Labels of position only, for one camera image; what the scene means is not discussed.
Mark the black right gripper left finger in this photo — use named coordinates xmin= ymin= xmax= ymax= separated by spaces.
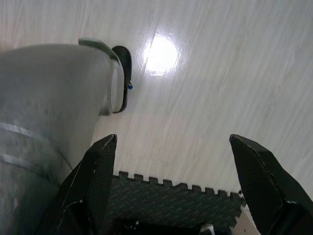
xmin=36 ymin=134 xmax=118 ymax=235

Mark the black interlocking foam mat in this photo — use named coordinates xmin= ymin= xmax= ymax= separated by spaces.
xmin=107 ymin=171 xmax=246 ymax=228

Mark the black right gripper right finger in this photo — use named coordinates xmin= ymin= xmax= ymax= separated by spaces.
xmin=229 ymin=134 xmax=313 ymax=235

